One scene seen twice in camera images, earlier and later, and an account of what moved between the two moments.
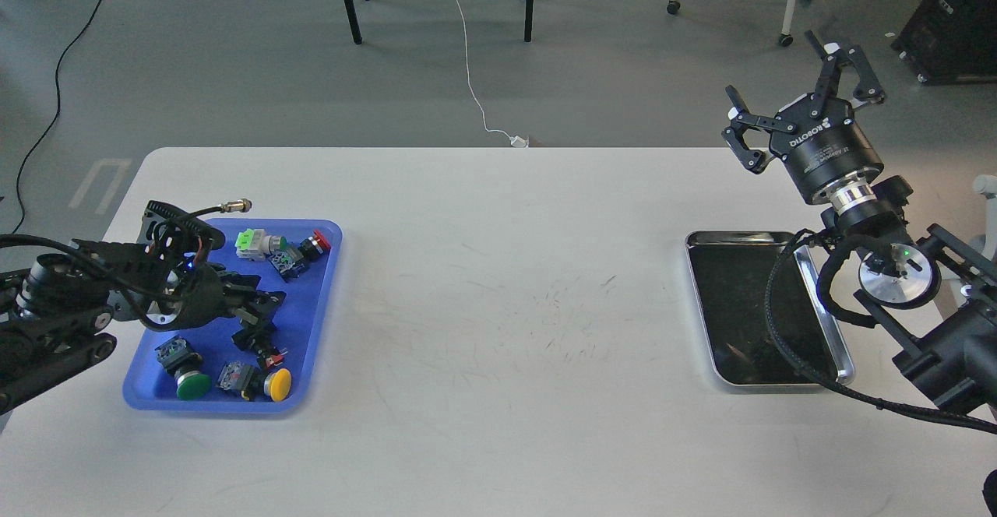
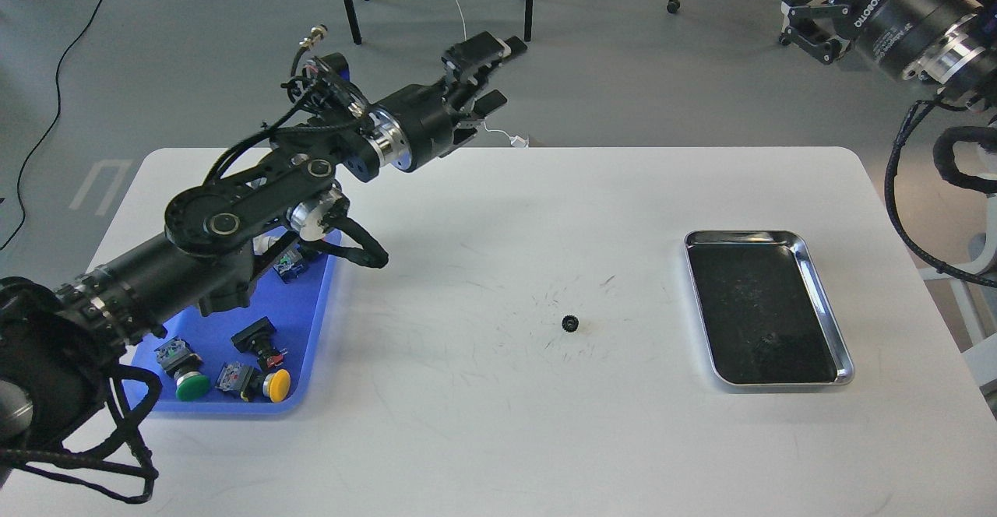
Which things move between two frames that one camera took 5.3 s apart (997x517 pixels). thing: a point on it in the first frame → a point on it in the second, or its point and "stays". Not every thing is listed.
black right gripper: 823,145 → 904,15
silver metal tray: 730,271 stays
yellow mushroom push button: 253,383 stays
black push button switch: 260,339 stays
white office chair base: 786,38 stays
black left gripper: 204,290 → 417,122
